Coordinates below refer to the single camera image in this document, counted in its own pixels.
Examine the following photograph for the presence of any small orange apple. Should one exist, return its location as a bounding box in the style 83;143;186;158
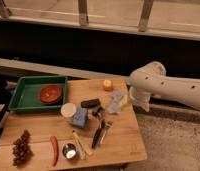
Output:
103;79;113;91

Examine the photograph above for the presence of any crumpled clear plastic bag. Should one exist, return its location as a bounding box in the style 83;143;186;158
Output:
107;91;128;113

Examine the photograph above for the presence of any wooden stick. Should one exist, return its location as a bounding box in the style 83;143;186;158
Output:
72;130;93;156

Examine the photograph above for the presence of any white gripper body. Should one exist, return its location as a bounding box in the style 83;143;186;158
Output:
129;87;150;112

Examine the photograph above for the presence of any white round lid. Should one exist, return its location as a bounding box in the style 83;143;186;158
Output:
61;103;76;118

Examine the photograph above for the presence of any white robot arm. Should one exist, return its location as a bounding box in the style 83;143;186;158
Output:
129;61;200;112

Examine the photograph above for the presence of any green plastic tray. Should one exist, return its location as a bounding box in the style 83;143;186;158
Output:
9;75;68;113

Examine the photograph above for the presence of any black handled knife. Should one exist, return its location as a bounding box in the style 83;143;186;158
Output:
91;120;105;149

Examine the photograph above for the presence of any metal fork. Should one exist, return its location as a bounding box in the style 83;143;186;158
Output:
99;121;112;145

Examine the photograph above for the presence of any small metal cup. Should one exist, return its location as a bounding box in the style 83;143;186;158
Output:
62;143;77;160

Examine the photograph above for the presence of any dark brown block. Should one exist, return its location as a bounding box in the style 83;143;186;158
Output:
81;99;100;108

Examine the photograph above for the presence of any bunch of dark grapes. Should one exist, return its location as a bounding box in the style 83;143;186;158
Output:
12;130;33;167

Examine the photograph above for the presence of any red bowl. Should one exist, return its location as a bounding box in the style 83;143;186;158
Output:
38;84;63;104

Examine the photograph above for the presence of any small dark metal clip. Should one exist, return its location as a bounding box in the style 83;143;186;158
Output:
92;106;105;118

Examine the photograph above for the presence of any yellow handled utensil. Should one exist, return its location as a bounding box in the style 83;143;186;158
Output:
73;132;86;160

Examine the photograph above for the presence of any blue sponge block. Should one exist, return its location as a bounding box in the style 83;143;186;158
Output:
72;107;88;128

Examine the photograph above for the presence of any red chili pepper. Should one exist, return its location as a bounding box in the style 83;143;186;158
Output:
50;136;59;166

